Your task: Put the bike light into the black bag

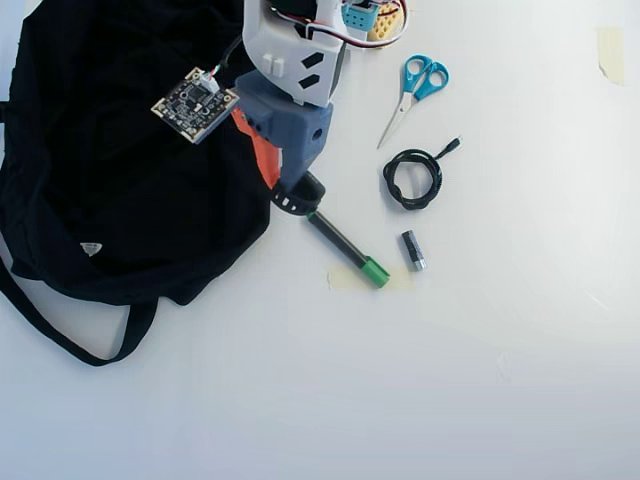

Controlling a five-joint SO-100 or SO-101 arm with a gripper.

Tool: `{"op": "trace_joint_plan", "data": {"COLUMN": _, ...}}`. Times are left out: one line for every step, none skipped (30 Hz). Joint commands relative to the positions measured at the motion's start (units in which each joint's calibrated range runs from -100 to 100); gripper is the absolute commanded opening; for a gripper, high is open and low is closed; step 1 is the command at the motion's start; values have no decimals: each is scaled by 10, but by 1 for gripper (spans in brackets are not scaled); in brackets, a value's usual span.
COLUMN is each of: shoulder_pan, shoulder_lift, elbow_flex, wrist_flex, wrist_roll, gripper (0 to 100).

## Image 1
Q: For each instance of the grey-blue gripper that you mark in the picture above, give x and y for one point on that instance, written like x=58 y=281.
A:
x=294 y=131

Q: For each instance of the white teal grey robot arm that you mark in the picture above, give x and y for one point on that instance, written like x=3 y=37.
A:
x=280 y=45

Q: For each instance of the black fabric bag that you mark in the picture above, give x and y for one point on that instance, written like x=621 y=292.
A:
x=125 y=175

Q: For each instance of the black marker with green cap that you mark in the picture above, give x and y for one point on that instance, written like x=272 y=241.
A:
x=350 y=247

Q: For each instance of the small black silver cylinder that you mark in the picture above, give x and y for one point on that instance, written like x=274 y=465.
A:
x=414 y=251

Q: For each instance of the wide masking tape strip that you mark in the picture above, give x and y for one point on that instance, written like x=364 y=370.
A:
x=400 y=282

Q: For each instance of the yellow perforated block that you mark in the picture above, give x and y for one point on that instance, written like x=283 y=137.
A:
x=384 y=25

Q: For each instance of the masking tape piece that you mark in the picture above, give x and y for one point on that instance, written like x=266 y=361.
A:
x=611 y=52

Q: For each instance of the bare camera circuit board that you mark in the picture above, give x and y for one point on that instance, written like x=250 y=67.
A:
x=195 y=105

